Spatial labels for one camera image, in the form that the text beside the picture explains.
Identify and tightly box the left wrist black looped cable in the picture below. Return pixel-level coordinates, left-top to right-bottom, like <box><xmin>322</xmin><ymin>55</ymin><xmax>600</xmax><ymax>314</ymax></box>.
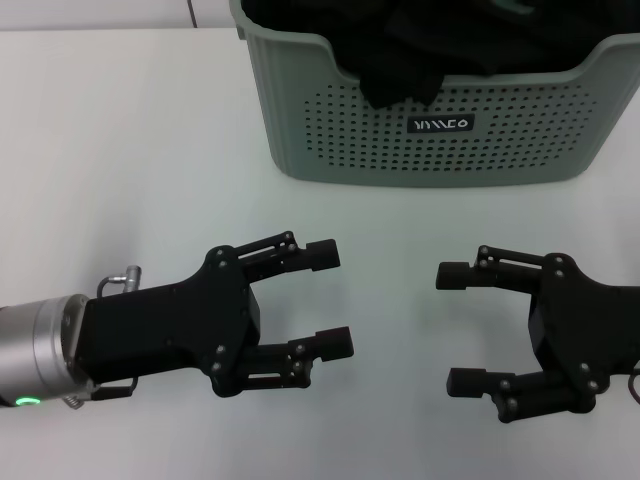
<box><xmin>62</xmin><ymin>374</ymin><xmax>139</xmax><ymax>411</ymax></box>

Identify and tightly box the green perforated storage basket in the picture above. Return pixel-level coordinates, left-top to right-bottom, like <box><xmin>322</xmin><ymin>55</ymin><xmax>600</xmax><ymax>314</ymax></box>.
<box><xmin>228</xmin><ymin>0</ymin><xmax>640</xmax><ymax>188</ymax></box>

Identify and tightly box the black cloth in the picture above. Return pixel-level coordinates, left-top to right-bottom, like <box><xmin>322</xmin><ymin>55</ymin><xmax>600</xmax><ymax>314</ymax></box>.
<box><xmin>239</xmin><ymin>0</ymin><xmax>640</xmax><ymax>109</ymax></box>

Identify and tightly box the left wrist cable with metal plug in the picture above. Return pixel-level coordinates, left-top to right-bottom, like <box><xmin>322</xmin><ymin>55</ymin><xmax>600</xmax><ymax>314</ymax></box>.
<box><xmin>97</xmin><ymin>264</ymin><xmax>144</xmax><ymax>301</ymax></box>

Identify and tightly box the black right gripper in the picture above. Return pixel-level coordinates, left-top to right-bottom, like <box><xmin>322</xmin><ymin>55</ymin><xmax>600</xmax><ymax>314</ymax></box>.
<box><xmin>435</xmin><ymin>244</ymin><xmax>640</xmax><ymax>425</ymax></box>

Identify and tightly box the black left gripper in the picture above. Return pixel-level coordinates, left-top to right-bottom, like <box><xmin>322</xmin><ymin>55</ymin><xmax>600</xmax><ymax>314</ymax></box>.
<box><xmin>78</xmin><ymin>245</ymin><xmax>263</xmax><ymax>400</ymax></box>

